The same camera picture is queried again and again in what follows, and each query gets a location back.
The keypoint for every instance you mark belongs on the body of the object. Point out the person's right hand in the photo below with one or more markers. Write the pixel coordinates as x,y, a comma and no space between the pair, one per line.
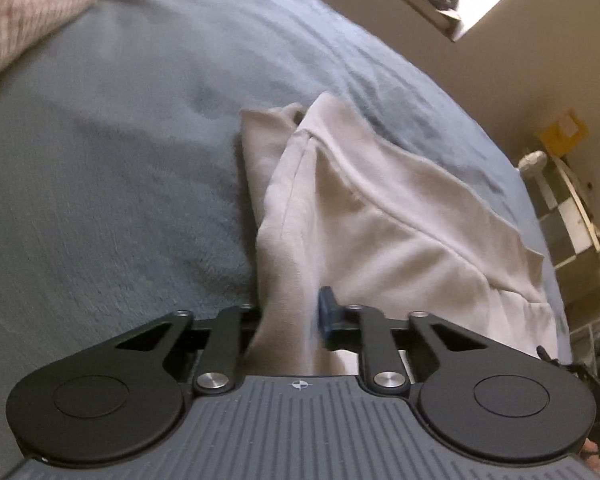
592,452

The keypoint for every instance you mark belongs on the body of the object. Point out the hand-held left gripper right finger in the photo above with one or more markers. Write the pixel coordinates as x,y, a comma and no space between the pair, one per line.
325,312

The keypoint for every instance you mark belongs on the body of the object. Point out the pink checked knit sweater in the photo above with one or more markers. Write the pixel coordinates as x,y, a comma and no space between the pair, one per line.
20,10

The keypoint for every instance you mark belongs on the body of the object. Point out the cream bedpost finial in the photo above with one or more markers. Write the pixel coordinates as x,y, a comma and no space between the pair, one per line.
532,162

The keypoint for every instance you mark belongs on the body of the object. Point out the beige zip hoodie black trim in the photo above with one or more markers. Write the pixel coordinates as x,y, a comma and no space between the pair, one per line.
380,235

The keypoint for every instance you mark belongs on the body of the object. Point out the cardboard box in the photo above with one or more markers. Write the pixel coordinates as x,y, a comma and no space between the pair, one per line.
440,17

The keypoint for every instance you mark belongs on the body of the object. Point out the yellow box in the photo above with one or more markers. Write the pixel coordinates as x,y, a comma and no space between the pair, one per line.
562,132

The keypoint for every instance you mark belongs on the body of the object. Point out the grey bed blanket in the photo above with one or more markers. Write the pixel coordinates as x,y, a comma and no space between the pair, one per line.
105,185

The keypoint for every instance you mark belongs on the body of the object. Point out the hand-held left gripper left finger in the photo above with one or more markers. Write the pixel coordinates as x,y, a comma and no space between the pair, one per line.
245,320

